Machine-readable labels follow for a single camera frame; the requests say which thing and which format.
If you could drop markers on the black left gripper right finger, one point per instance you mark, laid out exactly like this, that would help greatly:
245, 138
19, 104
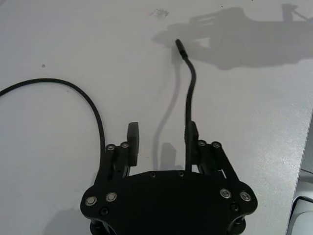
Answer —
207, 159

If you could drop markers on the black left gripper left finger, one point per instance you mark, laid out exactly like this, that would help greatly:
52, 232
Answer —
133, 144

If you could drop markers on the white table cloth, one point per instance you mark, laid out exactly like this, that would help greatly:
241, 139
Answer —
73, 49

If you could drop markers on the white rounded plastic housing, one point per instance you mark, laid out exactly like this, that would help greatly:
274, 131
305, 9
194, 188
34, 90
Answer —
304, 215

